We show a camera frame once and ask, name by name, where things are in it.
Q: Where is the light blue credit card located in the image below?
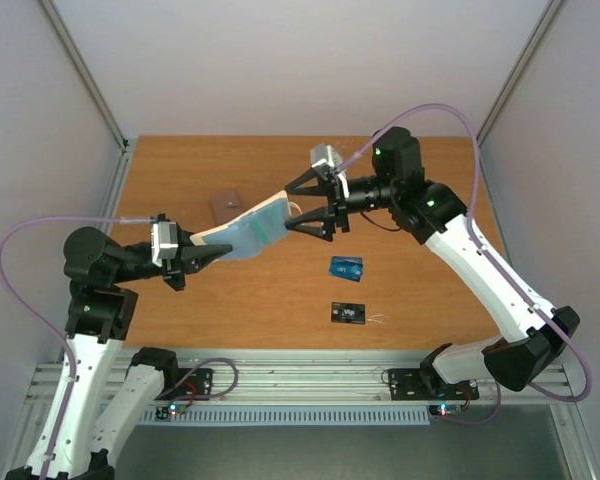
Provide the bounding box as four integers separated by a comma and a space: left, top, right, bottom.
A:
328, 256, 364, 282

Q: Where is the beige card holder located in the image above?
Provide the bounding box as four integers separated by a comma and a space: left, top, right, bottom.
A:
190, 190, 292, 262

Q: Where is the black VIP credit card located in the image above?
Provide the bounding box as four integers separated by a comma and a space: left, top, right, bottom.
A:
331, 302, 366, 325

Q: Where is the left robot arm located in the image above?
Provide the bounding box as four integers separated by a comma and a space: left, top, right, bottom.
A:
6, 214, 233, 479

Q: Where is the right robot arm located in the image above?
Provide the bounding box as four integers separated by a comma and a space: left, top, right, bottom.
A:
285, 127, 580, 398

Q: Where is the brown card holder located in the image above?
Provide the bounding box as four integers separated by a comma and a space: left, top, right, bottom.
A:
210, 189, 243, 225

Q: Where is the left circuit board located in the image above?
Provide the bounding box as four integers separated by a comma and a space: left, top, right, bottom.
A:
154, 404, 188, 421

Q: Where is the circuit board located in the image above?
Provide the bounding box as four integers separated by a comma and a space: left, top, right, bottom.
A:
154, 404, 188, 421
429, 403, 467, 417

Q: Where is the right circuit board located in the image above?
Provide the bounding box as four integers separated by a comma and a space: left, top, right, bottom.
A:
429, 403, 467, 417

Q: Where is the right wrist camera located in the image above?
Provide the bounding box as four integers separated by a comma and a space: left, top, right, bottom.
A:
310, 144, 346, 183

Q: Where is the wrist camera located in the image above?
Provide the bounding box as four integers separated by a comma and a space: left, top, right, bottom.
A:
310, 144, 346, 183
151, 221, 179, 267

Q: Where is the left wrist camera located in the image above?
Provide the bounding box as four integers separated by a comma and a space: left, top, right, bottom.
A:
151, 221, 179, 267

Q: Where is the aluminium rail frame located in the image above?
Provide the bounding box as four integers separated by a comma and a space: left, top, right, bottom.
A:
25, 348, 572, 405

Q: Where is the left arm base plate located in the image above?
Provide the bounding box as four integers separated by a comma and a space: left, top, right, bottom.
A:
157, 368, 214, 401

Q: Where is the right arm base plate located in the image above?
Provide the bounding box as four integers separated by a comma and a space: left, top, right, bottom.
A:
381, 368, 480, 402

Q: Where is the grey slotted cable duct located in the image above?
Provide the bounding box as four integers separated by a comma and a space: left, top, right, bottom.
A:
139, 405, 430, 428

